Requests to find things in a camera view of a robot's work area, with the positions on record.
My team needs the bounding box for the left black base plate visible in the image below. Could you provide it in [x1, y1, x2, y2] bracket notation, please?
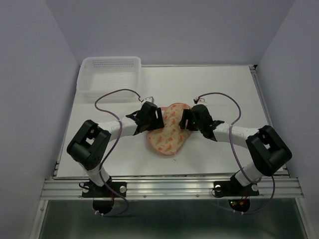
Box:
[78, 180, 127, 198]

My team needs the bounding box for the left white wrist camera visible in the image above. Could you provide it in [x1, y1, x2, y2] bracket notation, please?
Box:
[141, 97, 155, 104]

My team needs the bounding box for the purple cable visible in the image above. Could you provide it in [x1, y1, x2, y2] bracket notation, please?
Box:
[199, 92, 276, 216]
[95, 89, 130, 218]

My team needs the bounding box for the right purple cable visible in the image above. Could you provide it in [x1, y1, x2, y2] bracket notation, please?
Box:
[199, 92, 276, 216]

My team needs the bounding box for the aluminium rail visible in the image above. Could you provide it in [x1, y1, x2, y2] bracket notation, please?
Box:
[40, 176, 304, 200]
[249, 65, 290, 177]

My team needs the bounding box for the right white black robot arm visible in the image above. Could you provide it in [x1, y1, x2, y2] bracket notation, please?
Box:
[179, 105, 292, 194]

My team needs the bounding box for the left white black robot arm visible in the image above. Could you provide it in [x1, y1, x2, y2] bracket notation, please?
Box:
[67, 101, 164, 196]

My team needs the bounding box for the aluminium front rail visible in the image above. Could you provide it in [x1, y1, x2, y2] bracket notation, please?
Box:
[40, 176, 304, 200]

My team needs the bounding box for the floral orange laundry bag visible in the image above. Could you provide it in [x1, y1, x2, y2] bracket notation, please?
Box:
[147, 103, 192, 156]

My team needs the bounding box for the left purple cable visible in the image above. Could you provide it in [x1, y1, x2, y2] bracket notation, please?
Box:
[95, 89, 130, 218]

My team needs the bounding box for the aluminium right side rail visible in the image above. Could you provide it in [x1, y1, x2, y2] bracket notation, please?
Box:
[249, 65, 290, 177]

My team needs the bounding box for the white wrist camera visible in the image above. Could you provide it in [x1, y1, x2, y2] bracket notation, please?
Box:
[193, 97, 207, 106]
[141, 97, 155, 104]

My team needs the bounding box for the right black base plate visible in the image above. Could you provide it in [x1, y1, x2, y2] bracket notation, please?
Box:
[211, 180, 259, 198]

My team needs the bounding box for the white perforated plastic basket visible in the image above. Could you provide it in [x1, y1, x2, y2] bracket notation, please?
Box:
[76, 56, 142, 100]

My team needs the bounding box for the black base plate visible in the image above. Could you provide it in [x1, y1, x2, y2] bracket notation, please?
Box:
[211, 180, 259, 198]
[78, 180, 127, 198]

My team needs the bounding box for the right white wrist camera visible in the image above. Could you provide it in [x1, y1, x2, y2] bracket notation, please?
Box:
[193, 97, 207, 106]

